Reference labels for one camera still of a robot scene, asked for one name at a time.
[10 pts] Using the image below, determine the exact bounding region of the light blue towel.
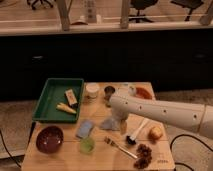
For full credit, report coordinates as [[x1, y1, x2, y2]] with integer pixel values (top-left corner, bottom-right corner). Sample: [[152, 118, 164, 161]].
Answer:
[[100, 116, 120, 131]]

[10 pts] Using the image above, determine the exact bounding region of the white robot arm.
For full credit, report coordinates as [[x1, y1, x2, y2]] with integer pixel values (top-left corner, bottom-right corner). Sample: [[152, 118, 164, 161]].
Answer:
[[110, 93, 213, 139]]

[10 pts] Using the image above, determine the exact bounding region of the orange bowl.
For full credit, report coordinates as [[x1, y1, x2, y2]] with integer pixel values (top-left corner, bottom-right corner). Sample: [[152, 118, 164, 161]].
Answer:
[[136, 87, 152, 99]]

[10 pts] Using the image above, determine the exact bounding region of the dark purple bowl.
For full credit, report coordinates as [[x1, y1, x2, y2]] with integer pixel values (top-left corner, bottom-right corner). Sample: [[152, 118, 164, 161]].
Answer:
[[36, 126, 64, 154]]

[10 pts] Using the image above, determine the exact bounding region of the silver metal fork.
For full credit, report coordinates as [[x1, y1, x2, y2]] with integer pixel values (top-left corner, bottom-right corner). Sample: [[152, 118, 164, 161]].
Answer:
[[104, 137, 138, 159]]

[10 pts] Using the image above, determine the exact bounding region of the black white dish brush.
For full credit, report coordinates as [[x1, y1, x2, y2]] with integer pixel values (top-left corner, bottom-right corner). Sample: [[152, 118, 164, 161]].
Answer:
[[126, 118, 149, 145]]

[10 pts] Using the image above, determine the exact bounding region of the blue sponge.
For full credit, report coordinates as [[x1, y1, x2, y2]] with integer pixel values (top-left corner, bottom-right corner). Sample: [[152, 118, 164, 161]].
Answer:
[[76, 120, 94, 138]]

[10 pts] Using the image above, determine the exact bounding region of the white cup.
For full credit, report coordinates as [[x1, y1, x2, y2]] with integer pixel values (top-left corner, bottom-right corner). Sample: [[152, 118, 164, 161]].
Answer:
[[86, 83, 100, 99]]

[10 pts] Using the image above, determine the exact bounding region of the yellow bread toy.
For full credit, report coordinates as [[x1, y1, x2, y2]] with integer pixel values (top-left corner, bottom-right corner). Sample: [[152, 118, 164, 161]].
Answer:
[[149, 126, 163, 141]]

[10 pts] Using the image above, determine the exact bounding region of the small green cup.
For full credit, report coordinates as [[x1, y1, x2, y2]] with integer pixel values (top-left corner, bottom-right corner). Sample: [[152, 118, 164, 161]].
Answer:
[[80, 137, 95, 154]]

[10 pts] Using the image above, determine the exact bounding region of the brown grape bunch toy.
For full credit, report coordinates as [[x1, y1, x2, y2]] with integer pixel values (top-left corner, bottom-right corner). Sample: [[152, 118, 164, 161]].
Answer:
[[134, 144, 152, 169]]

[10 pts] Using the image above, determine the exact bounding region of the small brown box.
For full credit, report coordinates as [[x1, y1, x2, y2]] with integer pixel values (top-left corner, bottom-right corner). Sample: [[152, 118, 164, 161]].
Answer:
[[65, 89, 78, 106]]

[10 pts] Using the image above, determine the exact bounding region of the yellow corn toy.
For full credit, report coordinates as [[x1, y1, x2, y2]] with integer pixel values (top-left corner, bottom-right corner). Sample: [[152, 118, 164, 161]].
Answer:
[[56, 103, 77, 114]]

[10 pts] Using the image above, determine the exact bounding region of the green plastic tray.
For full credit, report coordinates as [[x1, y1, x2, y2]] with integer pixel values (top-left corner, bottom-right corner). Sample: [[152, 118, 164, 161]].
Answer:
[[33, 78, 84, 123]]

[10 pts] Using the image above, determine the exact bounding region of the black office chair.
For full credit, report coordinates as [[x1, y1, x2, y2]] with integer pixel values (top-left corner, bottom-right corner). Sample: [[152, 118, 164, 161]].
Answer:
[[129, 0, 158, 23], [171, 0, 204, 21], [26, 0, 53, 10]]

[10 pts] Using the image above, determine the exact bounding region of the black office chair right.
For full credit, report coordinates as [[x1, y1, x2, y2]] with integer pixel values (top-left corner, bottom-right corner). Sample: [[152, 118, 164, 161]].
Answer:
[[171, 0, 204, 21]]

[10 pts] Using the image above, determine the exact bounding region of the black office chair left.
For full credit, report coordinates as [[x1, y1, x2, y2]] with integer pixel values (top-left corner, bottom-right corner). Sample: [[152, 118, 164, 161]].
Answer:
[[26, 0, 53, 10]]

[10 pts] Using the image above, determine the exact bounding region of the black cable right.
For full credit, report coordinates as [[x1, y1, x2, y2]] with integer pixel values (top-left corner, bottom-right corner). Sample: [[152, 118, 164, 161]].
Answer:
[[169, 133, 213, 171]]

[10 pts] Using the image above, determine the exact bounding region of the black cable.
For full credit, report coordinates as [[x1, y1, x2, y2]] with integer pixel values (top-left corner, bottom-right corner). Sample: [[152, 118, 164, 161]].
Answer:
[[0, 121, 37, 170], [169, 133, 213, 171]]

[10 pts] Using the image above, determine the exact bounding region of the black cable left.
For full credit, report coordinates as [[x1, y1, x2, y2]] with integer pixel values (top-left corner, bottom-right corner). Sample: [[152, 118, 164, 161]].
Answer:
[[0, 121, 37, 170]]

